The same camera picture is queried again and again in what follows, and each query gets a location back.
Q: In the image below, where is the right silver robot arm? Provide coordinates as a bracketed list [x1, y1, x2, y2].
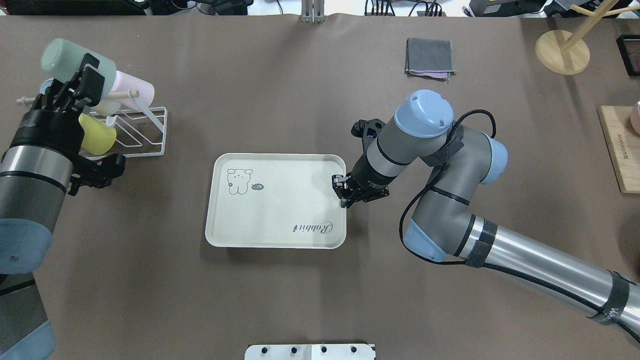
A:
[331, 89, 639, 346]

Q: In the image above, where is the grey folded cloth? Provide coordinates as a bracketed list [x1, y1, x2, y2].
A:
[404, 38, 456, 80]

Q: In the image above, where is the cream rabbit tray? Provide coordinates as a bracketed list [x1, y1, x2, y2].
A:
[205, 153, 347, 249]

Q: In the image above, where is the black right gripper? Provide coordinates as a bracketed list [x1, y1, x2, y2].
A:
[332, 118, 393, 208]

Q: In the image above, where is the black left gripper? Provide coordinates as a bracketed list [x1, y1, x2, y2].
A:
[10, 53, 126, 196]

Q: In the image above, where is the white wire cup rack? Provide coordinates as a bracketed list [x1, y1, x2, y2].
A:
[79, 106, 169, 161]

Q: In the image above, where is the green cup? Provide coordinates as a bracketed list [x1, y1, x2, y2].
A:
[40, 38, 117, 100]

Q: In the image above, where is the cream white cup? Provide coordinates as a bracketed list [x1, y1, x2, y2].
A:
[90, 98, 122, 117]

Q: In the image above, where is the blue cup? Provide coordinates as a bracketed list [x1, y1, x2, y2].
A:
[39, 78, 57, 96]

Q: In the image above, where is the wooden mug tree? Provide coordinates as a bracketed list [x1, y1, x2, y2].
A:
[534, 0, 640, 76]

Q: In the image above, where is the bamboo cutting board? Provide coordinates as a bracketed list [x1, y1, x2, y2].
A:
[597, 105, 640, 194]

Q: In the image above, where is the pink cup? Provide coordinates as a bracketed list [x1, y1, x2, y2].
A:
[110, 70, 155, 111]

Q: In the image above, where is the yellow cup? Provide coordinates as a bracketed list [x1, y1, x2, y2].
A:
[78, 113, 117, 156]

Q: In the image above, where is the white camera pillar base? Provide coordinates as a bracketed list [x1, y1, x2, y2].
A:
[244, 342, 377, 360]

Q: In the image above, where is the aluminium frame post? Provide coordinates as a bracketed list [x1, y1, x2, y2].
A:
[300, 0, 326, 24]

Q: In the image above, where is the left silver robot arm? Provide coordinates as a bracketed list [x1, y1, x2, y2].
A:
[0, 51, 126, 360]

